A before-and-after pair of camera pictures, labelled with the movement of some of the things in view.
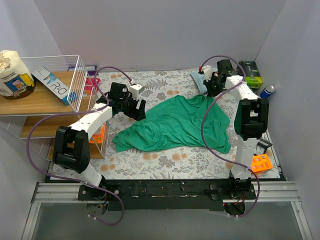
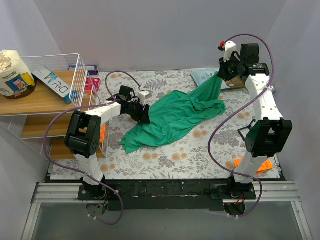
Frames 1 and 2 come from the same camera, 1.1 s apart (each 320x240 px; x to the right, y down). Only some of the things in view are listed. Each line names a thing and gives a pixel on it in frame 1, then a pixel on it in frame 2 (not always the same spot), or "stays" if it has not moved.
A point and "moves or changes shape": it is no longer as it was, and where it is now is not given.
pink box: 91,84 stays
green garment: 178,123 moves or changes shape
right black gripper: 212,83 to 224,71
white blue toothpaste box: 55,85 stays
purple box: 91,69 stays
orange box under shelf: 98,138 stays
